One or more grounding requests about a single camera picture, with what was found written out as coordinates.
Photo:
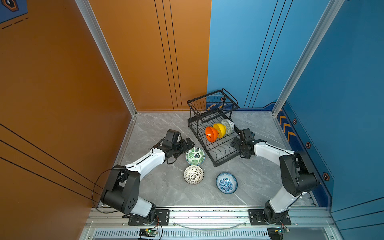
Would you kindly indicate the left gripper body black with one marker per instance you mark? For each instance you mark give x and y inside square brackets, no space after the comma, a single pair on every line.
[177,149]

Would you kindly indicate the yellow bowl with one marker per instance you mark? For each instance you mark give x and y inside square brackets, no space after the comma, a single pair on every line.
[221,129]

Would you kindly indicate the right green circuit board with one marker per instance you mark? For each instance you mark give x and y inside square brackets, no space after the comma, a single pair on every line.
[277,233]

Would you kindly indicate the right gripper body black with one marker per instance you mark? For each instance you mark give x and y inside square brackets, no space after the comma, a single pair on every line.
[239,145]

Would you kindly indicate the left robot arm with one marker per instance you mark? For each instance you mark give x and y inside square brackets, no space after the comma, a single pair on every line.
[121,190]

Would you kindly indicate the white lattice pattern bowl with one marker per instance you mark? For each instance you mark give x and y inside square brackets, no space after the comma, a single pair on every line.
[193,175]

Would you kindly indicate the left green circuit board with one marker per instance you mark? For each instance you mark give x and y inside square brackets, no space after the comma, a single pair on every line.
[148,234]

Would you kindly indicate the blue floral pattern bowl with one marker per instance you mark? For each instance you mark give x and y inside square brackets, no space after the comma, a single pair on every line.
[226,183]

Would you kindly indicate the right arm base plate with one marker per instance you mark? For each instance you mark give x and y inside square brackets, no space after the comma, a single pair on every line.
[255,216]

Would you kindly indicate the green geometric pattern bowl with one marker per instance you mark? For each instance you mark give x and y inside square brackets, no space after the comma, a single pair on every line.
[229,125]

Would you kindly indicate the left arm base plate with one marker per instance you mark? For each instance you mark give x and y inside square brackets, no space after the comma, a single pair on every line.
[162,216]

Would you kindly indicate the left aluminium corner post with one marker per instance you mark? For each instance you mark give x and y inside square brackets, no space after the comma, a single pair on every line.
[101,42]

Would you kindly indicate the green leaf pattern bowl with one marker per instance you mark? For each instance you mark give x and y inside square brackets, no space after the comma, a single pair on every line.
[195,156]

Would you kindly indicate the orange bowl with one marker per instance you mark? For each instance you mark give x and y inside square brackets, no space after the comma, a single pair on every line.
[211,134]

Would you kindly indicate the green circuit board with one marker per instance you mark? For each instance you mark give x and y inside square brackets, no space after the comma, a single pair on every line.
[277,233]
[148,234]

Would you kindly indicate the black wire dish rack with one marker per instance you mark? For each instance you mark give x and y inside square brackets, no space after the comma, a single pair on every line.
[211,123]

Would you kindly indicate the right aluminium corner post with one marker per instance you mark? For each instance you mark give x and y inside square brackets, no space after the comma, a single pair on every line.
[318,34]

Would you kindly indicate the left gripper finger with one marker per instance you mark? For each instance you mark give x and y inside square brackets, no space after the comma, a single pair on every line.
[187,142]
[184,148]

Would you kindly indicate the aluminium corner post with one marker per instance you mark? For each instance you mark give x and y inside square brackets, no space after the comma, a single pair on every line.
[318,34]
[101,42]

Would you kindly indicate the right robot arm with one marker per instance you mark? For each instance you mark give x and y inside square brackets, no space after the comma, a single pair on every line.
[298,173]

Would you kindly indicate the aluminium front rail frame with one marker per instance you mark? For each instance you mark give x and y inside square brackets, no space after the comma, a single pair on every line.
[213,223]

